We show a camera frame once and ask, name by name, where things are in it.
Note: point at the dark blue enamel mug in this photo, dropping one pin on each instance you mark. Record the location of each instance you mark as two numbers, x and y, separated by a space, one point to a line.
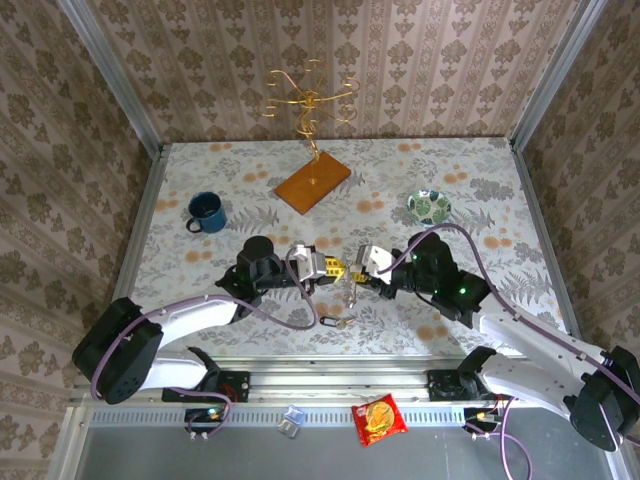
210 215

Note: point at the small black controller board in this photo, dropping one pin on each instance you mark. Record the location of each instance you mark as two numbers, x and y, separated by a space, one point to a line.
207 419
482 419

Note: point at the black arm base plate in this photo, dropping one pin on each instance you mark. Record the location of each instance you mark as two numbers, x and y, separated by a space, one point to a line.
240 387
440 385

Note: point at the aluminium table edge rail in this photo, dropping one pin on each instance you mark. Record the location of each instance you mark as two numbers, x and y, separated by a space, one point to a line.
141 215
542 225

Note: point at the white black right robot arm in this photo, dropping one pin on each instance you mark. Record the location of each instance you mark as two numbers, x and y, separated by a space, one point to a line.
530 340

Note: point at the red snack packet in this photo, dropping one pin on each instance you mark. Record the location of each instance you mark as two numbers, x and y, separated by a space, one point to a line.
380 420

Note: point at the black key tag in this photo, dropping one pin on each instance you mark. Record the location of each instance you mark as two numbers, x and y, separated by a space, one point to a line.
327 320

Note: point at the aluminium frame post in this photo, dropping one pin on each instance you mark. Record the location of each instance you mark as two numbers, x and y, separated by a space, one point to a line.
555 75
115 80

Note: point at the silver key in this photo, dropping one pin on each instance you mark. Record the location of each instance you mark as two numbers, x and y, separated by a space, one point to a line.
345 322

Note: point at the floral patterned tablecloth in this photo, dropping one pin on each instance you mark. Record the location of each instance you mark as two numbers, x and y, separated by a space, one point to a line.
400 165

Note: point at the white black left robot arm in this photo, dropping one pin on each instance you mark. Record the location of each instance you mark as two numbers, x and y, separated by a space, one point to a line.
200 310

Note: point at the small clear plastic case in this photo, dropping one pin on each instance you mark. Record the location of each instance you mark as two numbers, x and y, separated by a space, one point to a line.
291 420

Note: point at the green leaf pattern bowl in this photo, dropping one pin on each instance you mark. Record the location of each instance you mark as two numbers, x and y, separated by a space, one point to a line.
430 207

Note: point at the aluminium mounting rail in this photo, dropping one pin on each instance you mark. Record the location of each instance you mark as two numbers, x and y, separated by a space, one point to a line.
340 382

